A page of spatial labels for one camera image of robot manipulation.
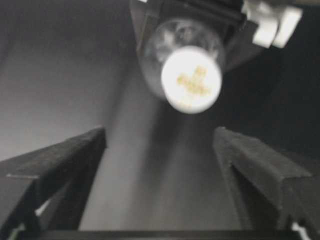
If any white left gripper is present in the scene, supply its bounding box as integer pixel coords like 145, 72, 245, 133
160, 0, 303, 72

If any white bottle cap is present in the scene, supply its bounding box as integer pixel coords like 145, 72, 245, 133
161, 46, 223, 115

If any clear plastic bottle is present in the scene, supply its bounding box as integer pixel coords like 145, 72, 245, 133
138, 18, 226, 100

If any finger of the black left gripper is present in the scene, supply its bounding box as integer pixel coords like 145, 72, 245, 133
129, 0, 165, 53

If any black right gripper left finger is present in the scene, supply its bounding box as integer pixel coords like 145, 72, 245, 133
0, 127, 107, 240

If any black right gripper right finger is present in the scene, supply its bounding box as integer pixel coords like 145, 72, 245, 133
214, 127, 320, 235

